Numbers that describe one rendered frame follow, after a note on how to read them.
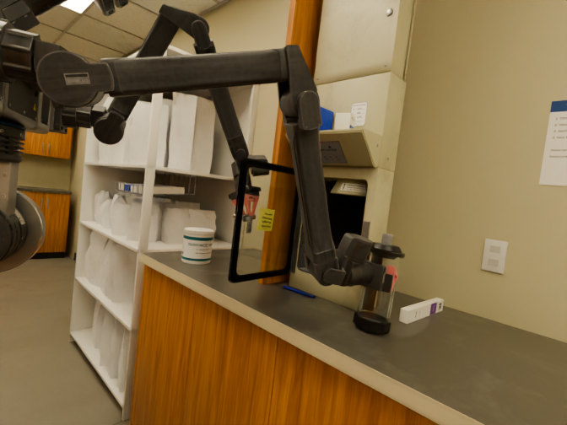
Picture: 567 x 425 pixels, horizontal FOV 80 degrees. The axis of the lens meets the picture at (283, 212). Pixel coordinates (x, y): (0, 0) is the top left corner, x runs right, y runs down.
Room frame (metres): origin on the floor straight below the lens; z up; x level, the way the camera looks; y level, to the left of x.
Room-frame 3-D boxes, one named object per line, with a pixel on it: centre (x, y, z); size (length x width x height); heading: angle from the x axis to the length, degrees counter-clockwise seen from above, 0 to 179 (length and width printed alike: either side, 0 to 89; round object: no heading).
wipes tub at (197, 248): (1.52, 0.37, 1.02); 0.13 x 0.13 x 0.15
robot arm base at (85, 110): (0.97, 0.62, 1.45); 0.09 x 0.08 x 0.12; 22
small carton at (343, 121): (1.11, -0.16, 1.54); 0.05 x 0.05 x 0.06; 63
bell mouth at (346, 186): (1.24, -0.25, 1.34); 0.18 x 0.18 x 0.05
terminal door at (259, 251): (1.16, 0.05, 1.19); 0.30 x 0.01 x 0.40; 140
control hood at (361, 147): (1.14, -0.13, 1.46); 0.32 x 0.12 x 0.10; 46
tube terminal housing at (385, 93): (1.27, -0.25, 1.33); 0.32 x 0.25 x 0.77; 46
